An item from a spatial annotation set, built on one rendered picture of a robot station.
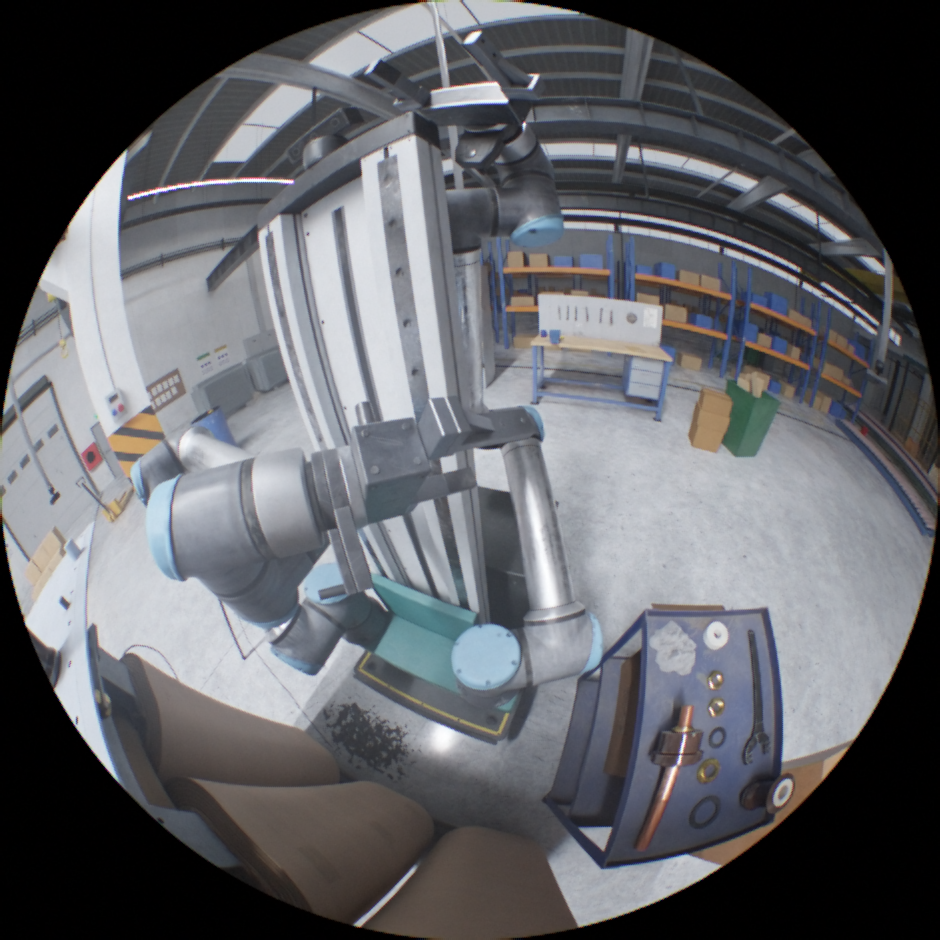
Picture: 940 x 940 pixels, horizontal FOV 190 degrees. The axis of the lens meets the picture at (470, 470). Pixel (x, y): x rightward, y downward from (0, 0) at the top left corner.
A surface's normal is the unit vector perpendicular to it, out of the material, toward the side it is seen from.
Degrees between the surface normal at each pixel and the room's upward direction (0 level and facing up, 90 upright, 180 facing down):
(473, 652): 5
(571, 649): 28
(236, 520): 63
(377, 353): 90
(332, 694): 0
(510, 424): 39
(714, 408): 90
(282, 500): 52
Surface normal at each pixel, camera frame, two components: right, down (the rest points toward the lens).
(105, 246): 0.93, 0.15
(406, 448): 0.37, -0.39
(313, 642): 0.76, -0.32
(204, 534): 0.51, 0.15
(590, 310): -0.37, 0.57
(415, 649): -0.09, -0.81
